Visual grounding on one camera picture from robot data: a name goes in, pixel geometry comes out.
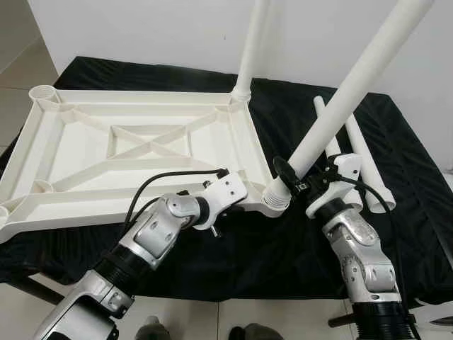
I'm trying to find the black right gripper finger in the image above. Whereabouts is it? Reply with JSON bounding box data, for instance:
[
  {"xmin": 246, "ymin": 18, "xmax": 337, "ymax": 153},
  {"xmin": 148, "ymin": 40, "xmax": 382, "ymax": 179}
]
[{"xmin": 272, "ymin": 157, "xmax": 299, "ymax": 193}]

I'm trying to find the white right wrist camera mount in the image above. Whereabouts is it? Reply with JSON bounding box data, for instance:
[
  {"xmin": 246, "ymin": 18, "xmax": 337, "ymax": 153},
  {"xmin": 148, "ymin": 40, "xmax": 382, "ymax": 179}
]
[{"xmin": 305, "ymin": 153, "xmax": 364, "ymax": 218}]

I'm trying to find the grey robot right leg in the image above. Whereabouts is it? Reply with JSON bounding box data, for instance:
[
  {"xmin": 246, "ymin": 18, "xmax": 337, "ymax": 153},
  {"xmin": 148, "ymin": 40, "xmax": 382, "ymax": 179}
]
[{"xmin": 230, "ymin": 324, "xmax": 285, "ymax": 340}]

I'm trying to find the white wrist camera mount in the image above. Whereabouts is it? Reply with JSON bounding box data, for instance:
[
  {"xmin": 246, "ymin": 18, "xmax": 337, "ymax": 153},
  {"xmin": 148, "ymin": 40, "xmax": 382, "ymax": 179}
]
[
  {"xmin": 305, "ymin": 153, "xmax": 364, "ymax": 218},
  {"xmin": 197, "ymin": 173, "xmax": 249, "ymax": 229}
]

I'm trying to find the black metal table leg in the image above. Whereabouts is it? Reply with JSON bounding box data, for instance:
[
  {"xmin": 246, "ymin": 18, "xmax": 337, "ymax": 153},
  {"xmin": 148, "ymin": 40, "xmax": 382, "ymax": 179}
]
[
  {"xmin": 6, "ymin": 278, "xmax": 66, "ymax": 307},
  {"xmin": 327, "ymin": 314, "xmax": 356, "ymax": 329}
]

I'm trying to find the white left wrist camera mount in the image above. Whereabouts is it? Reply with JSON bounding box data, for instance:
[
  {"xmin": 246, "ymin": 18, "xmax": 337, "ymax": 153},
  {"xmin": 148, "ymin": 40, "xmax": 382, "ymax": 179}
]
[{"xmin": 197, "ymin": 173, "xmax": 249, "ymax": 229}]

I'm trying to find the grey robot left leg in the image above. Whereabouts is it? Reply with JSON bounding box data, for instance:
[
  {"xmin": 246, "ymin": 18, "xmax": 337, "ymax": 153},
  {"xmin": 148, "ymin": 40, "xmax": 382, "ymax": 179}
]
[{"xmin": 134, "ymin": 317, "xmax": 170, "ymax": 340}]

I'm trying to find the white plastic children table top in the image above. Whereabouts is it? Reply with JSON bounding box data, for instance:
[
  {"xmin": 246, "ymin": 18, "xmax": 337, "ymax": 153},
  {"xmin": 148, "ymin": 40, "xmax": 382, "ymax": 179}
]
[{"xmin": 0, "ymin": 85, "xmax": 292, "ymax": 246}]

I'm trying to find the black tablecloth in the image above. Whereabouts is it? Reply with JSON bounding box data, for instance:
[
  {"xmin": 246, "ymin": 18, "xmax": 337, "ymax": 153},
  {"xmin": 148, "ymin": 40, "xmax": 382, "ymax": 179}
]
[{"xmin": 0, "ymin": 57, "xmax": 453, "ymax": 303}]

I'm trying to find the grey robot leg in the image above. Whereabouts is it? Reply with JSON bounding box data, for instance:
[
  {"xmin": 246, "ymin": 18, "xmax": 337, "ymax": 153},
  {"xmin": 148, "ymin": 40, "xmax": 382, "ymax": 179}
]
[
  {"xmin": 134, "ymin": 317, "xmax": 170, "ymax": 340},
  {"xmin": 230, "ymin": 324, "xmax": 285, "ymax": 340}
]

